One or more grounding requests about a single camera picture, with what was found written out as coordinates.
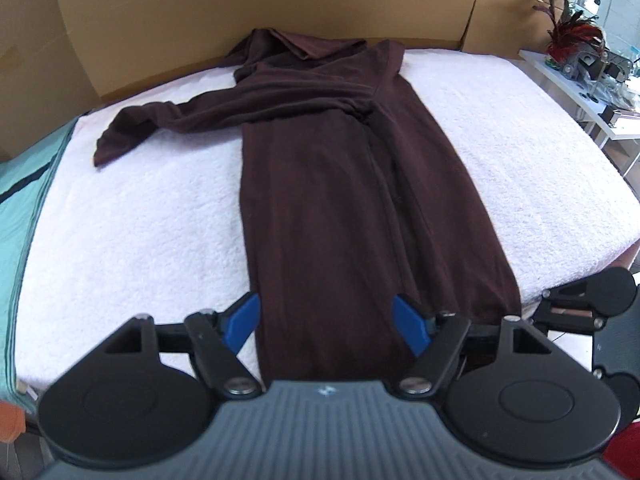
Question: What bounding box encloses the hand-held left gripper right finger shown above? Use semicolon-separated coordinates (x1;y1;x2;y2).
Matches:
391;294;557;402

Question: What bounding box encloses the teal cloth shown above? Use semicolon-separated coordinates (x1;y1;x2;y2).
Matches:
0;120;81;416

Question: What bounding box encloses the orange cloth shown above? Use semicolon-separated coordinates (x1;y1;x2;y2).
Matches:
0;399;27;444

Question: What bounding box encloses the person's red clothing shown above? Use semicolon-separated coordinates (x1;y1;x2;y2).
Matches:
602;422;640;476

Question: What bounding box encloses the dark brown sweater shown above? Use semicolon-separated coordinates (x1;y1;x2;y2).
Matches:
92;27;522;386

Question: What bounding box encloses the brown cardboard panel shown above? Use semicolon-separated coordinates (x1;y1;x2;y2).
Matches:
0;0;103;163
460;0;581;58
47;0;486;103

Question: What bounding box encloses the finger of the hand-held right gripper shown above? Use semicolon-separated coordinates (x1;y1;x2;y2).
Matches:
532;282;607;333

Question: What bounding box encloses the grey metal stand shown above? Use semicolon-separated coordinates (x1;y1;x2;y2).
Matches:
565;50;608;81

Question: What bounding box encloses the red-leaved plant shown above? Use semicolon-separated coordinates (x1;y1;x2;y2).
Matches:
532;0;608;63

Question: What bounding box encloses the white desk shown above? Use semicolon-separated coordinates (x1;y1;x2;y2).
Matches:
517;49;640;181

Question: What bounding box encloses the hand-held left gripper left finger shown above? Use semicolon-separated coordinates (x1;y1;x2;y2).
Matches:
92;292;262;402

